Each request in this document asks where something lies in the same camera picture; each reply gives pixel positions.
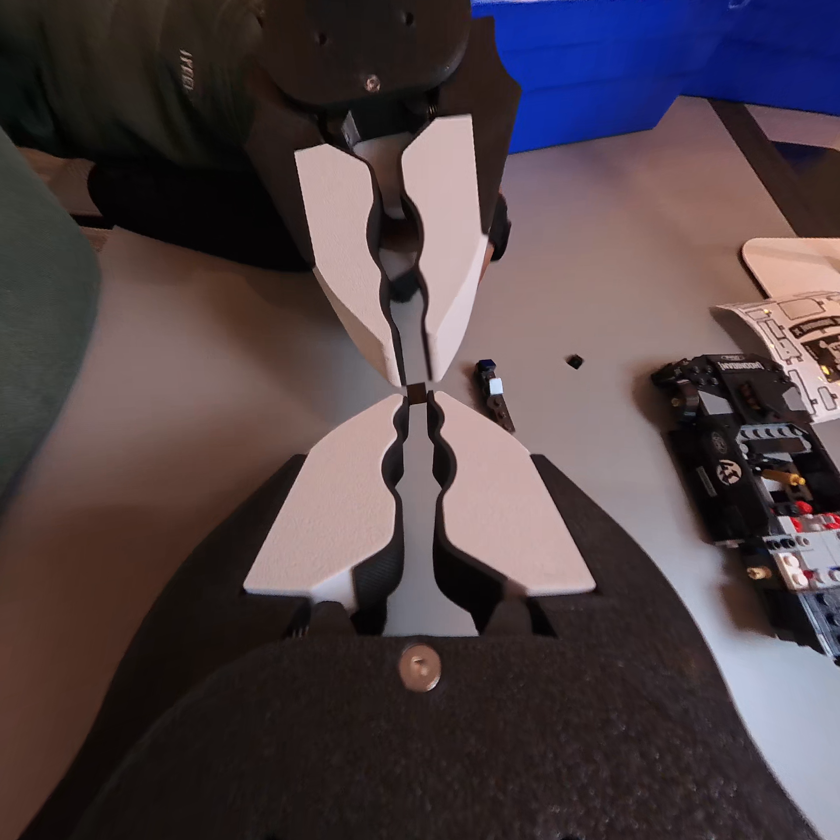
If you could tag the long black lego plate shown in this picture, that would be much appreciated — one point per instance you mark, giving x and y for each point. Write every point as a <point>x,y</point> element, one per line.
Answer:
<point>496,397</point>

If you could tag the person's left forearm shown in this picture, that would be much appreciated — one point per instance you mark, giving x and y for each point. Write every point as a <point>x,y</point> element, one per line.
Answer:
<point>118,79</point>

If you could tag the small black lego piece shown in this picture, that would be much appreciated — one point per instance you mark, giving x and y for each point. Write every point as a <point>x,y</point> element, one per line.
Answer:
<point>574,358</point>
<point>418,391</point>

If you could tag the person's green sweatshirt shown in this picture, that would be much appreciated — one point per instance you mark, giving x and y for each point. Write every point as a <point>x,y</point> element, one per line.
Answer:
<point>40,315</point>

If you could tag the black lego car model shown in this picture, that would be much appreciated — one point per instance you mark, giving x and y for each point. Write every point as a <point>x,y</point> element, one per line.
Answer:
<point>761,499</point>

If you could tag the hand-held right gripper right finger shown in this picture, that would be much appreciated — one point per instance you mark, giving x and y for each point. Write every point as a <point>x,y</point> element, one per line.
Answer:
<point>519,512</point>

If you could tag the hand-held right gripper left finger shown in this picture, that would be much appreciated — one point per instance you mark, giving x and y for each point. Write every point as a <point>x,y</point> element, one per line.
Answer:
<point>322,512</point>

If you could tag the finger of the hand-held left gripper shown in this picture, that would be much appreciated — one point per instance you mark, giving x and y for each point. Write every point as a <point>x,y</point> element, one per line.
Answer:
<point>450,210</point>
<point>341,223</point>

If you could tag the white sticker sheet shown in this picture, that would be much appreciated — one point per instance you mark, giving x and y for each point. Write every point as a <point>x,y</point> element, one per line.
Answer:
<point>794,348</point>

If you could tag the white tray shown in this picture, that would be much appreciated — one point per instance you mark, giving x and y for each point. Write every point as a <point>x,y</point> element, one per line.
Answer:
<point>801,263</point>

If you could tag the blue plastic bin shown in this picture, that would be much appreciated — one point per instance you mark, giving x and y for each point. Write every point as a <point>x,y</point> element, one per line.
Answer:
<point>630,66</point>

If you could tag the black mesh pad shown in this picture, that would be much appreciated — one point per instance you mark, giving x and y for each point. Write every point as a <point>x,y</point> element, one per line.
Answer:
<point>197,217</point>

